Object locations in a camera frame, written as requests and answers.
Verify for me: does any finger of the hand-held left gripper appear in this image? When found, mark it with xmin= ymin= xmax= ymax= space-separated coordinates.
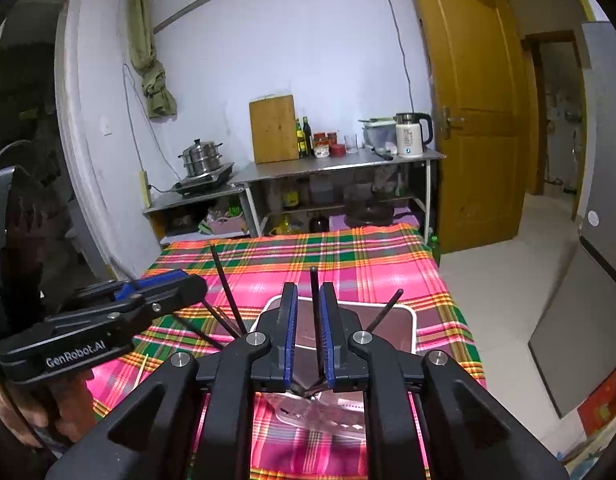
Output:
xmin=130 ymin=275 xmax=209 ymax=318
xmin=75 ymin=268 xmax=189 ymax=307

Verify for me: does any yellow wooden door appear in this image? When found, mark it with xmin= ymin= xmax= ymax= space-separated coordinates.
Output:
xmin=405 ymin=0 xmax=531 ymax=256

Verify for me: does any pink basket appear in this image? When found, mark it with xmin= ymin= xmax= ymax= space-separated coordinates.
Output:
xmin=200 ymin=210 xmax=249 ymax=236

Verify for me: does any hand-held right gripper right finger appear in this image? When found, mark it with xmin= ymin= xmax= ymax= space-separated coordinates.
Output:
xmin=319 ymin=281 xmax=571 ymax=480

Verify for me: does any low metal table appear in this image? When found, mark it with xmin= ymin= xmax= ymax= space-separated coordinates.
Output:
xmin=142 ymin=182 xmax=261 ymax=243

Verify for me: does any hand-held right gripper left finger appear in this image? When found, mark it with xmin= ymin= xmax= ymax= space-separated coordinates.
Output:
xmin=45 ymin=281 xmax=299 ymax=480

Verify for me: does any tall metal table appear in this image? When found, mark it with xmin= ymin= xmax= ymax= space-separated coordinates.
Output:
xmin=233 ymin=149 xmax=446 ymax=246

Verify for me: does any grey plastic container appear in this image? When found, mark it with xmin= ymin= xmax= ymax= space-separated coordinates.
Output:
xmin=360 ymin=119 xmax=396 ymax=148

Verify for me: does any person's left hand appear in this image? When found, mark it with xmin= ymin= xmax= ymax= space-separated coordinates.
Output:
xmin=15 ymin=372 xmax=96 ymax=453

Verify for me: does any wooden cutting board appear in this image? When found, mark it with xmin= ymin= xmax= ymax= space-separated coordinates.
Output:
xmin=249 ymin=94 xmax=300 ymax=164

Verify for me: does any grey refrigerator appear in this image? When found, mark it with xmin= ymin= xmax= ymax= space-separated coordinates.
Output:
xmin=528 ymin=22 xmax=616 ymax=418

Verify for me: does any pink green plaid cloth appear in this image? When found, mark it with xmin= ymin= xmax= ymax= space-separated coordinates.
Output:
xmin=85 ymin=224 xmax=488 ymax=480

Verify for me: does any black induction cooker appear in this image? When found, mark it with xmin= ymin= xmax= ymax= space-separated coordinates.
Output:
xmin=170 ymin=162 xmax=237 ymax=196

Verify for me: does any stainless steel steamer pot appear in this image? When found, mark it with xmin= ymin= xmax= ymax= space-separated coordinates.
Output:
xmin=180 ymin=138 xmax=223 ymax=177

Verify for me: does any olive green curtain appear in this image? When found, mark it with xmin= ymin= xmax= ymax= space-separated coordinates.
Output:
xmin=127 ymin=0 xmax=179 ymax=119

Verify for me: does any white electric kettle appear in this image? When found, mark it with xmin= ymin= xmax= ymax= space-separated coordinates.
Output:
xmin=394 ymin=112 xmax=433 ymax=159

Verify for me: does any cream chopstick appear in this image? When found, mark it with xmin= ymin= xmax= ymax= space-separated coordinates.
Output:
xmin=130 ymin=353 xmax=150 ymax=393

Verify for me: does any black wok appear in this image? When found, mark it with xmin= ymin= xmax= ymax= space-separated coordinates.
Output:
xmin=344 ymin=200 xmax=395 ymax=228

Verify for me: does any pink plastic utensil holder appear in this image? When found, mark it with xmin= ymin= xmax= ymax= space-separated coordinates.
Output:
xmin=248 ymin=296 xmax=419 ymax=443

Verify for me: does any red box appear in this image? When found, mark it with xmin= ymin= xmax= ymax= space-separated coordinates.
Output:
xmin=578 ymin=367 xmax=616 ymax=436

